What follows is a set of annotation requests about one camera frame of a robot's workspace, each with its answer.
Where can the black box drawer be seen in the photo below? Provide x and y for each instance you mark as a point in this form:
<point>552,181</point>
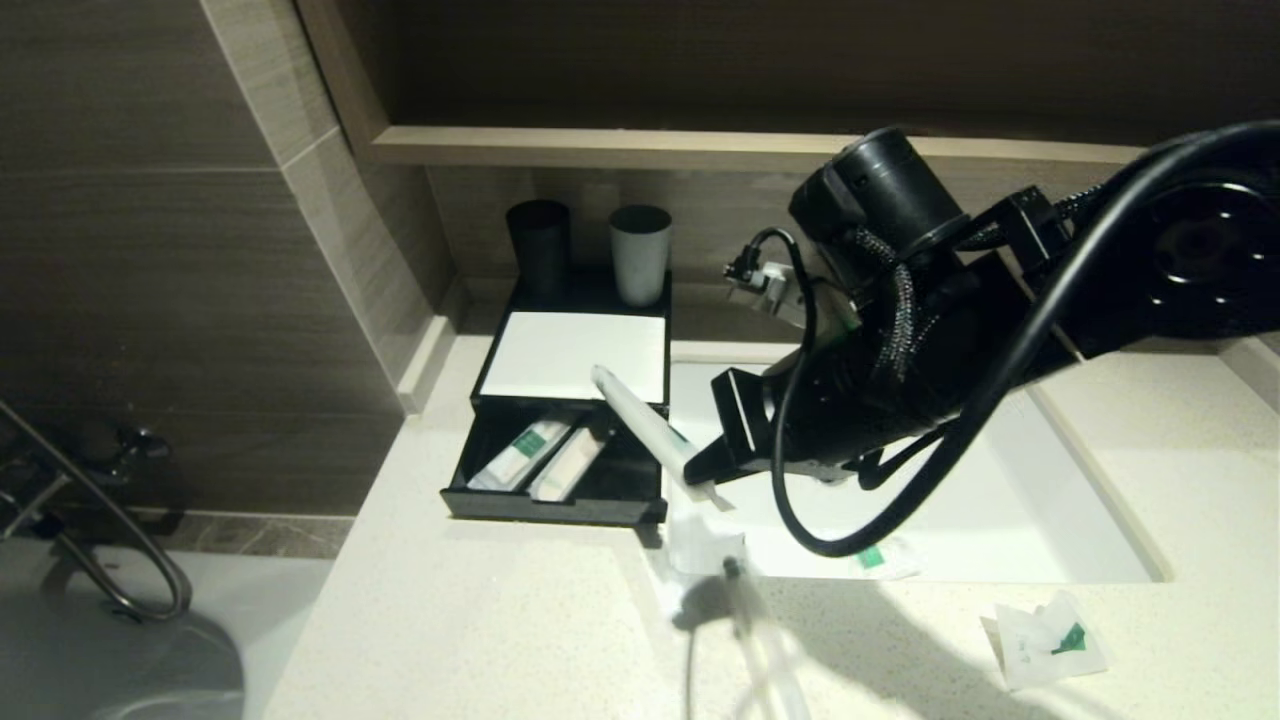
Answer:
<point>480,470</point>

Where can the white sink basin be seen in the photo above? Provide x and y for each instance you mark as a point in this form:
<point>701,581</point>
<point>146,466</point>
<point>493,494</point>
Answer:
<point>1000,520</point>

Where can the chrome bathtub mixer tap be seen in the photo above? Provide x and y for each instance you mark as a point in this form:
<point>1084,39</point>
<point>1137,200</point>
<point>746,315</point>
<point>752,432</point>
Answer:
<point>135,445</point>

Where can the wooden wall shelf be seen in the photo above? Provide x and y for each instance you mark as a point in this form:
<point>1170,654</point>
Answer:
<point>600,148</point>

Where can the long packet small green mark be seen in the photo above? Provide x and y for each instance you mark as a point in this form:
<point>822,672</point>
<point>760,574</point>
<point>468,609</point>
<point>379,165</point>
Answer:
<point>750,640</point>

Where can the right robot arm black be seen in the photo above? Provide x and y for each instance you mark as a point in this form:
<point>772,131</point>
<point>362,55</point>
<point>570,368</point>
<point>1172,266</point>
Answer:
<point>1200,260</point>

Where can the white tube packet green label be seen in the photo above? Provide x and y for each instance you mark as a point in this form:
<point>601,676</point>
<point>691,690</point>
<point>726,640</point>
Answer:
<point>520,452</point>

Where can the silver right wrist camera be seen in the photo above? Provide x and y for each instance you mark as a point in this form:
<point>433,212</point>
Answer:
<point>775,285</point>

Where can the grey cup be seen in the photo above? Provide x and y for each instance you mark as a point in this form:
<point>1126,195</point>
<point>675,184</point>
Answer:
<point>640,255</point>

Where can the black amenity box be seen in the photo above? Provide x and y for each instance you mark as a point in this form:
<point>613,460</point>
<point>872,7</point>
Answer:
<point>590,290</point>

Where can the white bathtub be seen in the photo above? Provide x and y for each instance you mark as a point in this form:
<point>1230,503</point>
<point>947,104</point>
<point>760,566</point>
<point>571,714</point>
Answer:
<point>270,620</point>

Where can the small packet with pink item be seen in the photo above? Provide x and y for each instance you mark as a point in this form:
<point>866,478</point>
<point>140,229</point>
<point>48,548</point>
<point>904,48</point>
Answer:
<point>885,560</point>

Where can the beige flat packet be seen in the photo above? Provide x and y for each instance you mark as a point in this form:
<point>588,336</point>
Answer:
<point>565,468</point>

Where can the crumpled shower cap packet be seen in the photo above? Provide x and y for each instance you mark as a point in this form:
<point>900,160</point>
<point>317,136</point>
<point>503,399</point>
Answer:
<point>1040,645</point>

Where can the long packet large green label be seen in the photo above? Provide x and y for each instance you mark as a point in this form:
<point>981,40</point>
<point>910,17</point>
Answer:
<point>640,420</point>

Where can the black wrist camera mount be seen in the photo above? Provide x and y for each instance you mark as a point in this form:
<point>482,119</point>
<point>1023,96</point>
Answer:
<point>1025,225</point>

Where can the black cup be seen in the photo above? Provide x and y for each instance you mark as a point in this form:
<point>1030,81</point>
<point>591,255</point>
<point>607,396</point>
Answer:
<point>538,245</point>

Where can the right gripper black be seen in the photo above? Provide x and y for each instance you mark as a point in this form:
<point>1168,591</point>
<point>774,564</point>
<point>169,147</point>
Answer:
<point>880,400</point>

